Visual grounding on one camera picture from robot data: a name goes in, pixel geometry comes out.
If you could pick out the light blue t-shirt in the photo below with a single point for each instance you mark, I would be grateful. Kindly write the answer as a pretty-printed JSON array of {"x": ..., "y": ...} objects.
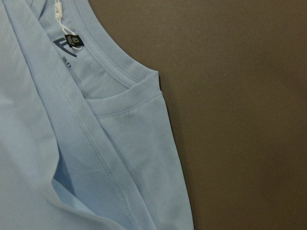
[{"x": 85, "y": 138}]

